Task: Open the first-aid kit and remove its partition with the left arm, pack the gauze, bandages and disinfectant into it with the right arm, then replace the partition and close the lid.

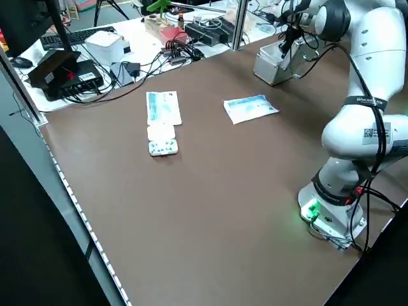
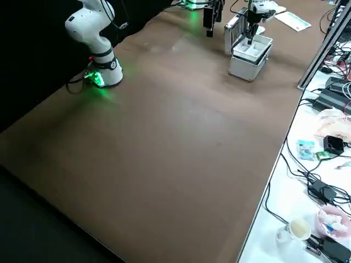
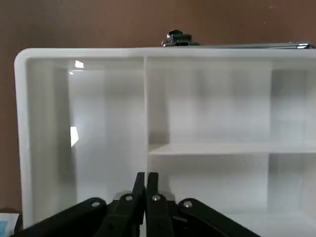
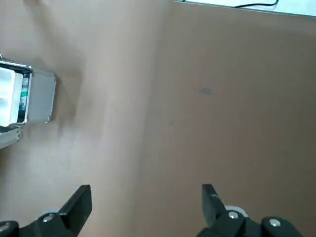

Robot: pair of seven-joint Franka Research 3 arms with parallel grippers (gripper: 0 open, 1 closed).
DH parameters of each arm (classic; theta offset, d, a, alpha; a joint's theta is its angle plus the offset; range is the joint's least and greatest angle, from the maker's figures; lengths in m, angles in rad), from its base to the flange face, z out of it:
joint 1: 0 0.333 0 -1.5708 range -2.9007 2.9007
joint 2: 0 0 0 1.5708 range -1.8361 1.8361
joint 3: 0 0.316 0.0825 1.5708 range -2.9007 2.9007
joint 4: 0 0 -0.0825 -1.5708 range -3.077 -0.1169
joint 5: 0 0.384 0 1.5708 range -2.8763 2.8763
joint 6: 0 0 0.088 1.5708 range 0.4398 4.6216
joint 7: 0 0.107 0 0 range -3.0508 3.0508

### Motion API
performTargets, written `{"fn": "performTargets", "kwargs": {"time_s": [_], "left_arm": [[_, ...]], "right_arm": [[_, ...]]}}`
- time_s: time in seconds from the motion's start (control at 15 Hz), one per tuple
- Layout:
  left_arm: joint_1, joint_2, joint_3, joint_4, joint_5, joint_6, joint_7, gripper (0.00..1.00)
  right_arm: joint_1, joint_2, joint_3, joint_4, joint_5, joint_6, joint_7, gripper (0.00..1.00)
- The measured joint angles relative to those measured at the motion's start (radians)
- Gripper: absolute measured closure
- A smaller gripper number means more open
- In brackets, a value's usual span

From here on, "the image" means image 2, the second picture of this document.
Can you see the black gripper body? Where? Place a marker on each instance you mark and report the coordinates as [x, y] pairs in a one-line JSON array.
[[259, 17], [212, 3]]

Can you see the white plastic partition tray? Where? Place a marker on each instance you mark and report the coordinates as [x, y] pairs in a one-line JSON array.
[[260, 49]]

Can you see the aluminium first-aid case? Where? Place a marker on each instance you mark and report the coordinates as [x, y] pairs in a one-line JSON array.
[[246, 68]]

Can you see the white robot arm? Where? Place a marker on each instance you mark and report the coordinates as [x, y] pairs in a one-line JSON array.
[[90, 33], [263, 5]]

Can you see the small black open box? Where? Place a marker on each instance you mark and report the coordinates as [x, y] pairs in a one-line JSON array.
[[333, 145]]

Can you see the white hinged pill box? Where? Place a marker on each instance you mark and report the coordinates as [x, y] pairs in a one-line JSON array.
[[280, 9]]

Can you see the long blue white packet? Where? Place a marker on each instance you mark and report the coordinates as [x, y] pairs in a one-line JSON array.
[[292, 21]]

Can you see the black power supply box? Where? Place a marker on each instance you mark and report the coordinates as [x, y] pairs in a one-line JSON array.
[[329, 100]]

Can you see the beige plastic bag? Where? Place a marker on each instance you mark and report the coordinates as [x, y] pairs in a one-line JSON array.
[[331, 123]]

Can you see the small blue white packet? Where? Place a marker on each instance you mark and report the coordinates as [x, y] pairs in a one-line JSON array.
[[305, 149]]

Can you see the small green packet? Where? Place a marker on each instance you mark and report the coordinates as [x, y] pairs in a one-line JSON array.
[[322, 155]]

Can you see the white side table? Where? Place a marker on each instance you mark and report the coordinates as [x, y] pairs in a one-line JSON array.
[[279, 197]]

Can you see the black charger brick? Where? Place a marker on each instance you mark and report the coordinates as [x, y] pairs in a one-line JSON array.
[[322, 191]]

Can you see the pink bowl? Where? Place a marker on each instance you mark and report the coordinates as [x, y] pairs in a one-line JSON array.
[[323, 216]]

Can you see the paper cup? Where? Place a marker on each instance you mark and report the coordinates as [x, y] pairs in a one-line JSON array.
[[297, 228]]

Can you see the clear plastic cup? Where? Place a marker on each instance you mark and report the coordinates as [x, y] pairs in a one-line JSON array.
[[282, 235]]

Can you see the black flat device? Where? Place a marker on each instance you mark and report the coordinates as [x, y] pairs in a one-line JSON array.
[[334, 249]]

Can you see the aluminium frame post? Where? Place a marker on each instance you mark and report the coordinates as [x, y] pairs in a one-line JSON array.
[[323, 41]]

